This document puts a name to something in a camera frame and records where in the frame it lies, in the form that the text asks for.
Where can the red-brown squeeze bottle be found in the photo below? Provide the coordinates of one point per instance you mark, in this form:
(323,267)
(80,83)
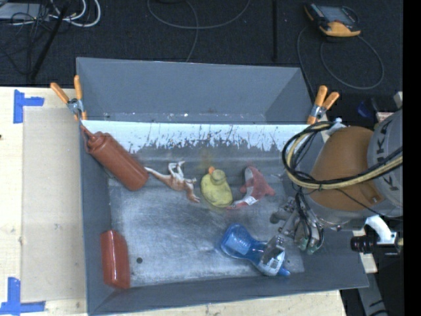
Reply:
(118,163)

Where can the pale cardboard board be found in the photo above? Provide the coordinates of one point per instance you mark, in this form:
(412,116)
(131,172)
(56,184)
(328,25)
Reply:
(49,202)

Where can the red-brown flat block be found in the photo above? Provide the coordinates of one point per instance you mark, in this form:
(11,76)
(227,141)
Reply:
(115,260)

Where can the tan toy dinosaur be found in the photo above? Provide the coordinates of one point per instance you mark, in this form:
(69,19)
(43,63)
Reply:
(179,181)

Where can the blue plastic bottle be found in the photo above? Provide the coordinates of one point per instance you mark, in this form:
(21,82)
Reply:
(238,242)

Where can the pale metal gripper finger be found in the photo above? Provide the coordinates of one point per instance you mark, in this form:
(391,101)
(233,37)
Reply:
(279,213)
(273,257)

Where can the grey metal bin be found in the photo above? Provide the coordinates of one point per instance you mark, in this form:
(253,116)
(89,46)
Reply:
(184,235)

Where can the red and white toy fish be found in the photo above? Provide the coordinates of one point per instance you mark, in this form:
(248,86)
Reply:
(258,184)

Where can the black cylinder on white bracket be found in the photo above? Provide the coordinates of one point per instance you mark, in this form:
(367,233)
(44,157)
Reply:
(378,229)

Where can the yellow rubber duck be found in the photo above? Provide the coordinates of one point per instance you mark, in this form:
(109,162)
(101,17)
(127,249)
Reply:
(215,188)

